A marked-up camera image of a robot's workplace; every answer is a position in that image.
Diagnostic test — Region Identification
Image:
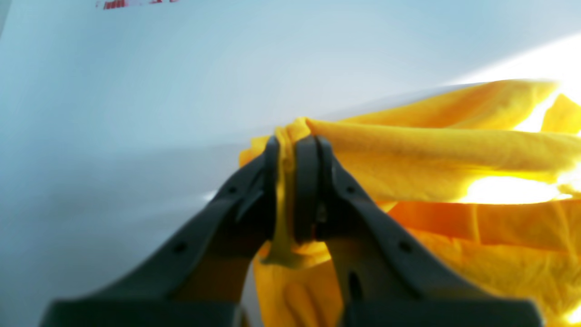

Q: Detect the orange T-shirt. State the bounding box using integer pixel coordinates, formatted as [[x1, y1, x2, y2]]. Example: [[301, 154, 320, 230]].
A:
[[238, 79, 581, 327]]

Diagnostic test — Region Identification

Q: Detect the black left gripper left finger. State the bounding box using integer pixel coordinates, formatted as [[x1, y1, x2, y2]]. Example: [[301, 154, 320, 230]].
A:
[[41, 136, 280, 327]]

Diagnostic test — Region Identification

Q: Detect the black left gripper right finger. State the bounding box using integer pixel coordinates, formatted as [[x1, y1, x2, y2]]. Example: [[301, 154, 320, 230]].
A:
[[293, 136, 543, 327]]

